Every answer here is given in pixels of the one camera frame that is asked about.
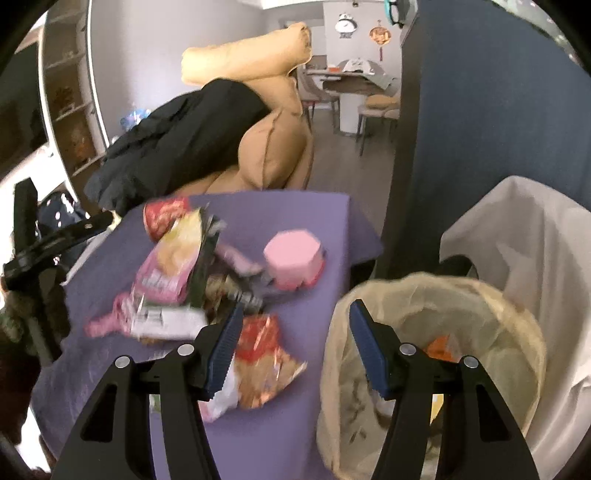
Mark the black jacket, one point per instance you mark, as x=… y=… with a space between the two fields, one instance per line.
x=184 y=134

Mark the black wrapper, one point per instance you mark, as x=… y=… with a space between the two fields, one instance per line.
x=231 y=290

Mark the pink and white wrapper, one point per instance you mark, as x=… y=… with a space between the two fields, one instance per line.
x=152 y=323

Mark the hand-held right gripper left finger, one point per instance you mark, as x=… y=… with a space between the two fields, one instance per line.
x=225 y=353

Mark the large pink snack packet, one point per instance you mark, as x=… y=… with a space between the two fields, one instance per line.
x=161 y=272

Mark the red and orange noodle packet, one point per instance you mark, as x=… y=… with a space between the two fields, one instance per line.
x=261 y=364

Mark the red hanging ornament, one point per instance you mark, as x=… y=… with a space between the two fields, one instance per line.
x=379 y=34

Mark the dining table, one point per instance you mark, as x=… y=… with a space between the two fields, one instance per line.
x=351 y=87

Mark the blue patterned toy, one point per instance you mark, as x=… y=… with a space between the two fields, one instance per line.
x=135 y=120

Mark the orange wrapper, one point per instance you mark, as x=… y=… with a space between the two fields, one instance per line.
x=443 y=348

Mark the tan sofa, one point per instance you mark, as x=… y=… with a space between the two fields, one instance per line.
x=272 y=152

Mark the clear pink plastic wrapper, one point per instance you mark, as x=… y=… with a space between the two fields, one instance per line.
x=235 y=258

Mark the grey dining chair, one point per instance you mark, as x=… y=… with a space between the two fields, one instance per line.
x=376 y=115
x=318 y=94

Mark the dark green snack packet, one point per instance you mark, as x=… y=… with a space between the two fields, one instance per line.
x=205 y=263

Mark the teal round device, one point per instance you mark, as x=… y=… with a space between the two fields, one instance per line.
x=396 y=11

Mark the white wall clock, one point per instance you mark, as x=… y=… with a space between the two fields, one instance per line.
x=344 y=24

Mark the dark blue panel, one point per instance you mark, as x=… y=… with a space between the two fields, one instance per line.
x=489 y=101

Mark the blue dotted bag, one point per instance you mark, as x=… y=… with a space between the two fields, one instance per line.
x=60 y=207

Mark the white cloth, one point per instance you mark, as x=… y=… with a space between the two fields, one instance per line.
x=545 y=258

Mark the pink plastic cup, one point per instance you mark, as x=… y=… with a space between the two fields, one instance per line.
x=293 y=258

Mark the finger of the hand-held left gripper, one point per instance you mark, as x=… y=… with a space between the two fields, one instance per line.
x=78 y=230
x=27 y=212

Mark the red snack packet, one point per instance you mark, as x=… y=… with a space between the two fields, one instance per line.
x=164 y=214

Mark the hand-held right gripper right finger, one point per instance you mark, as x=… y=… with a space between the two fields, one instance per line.
x=369 y=353

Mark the white shelf unit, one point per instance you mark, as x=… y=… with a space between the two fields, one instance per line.
x=69 y=92

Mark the woven bin with plastic bag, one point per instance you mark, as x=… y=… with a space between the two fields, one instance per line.
x=351 y=415

